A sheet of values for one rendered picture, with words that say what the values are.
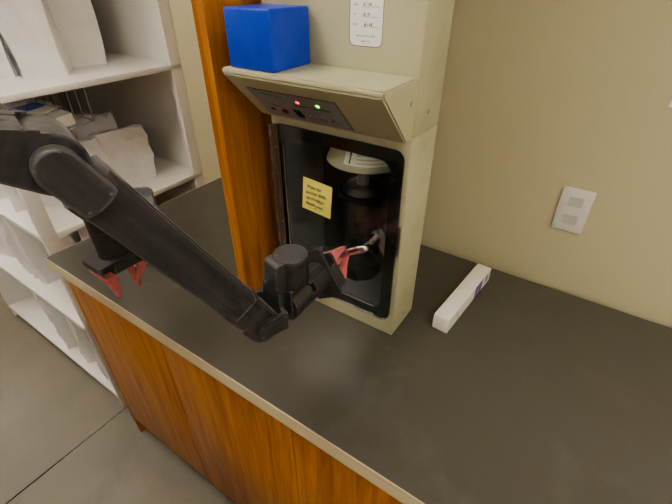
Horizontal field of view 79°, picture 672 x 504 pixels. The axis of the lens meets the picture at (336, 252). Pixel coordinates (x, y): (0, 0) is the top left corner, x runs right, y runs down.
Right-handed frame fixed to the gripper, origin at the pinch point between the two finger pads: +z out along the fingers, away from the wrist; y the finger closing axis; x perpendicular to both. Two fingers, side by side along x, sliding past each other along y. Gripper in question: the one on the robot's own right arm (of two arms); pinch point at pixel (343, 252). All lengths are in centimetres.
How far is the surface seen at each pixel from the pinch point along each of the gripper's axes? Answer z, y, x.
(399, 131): -0.1, 17.8, -22.5
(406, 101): 0.8, 21.4, -25.1
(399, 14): 4.8, 33.1, -27.3
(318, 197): 4.3, 11.7, 3.3
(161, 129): 52, 57, 112
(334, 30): 5.2, 36.8, -15.9
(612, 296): 47, -46, -35
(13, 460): -53, -36, 166
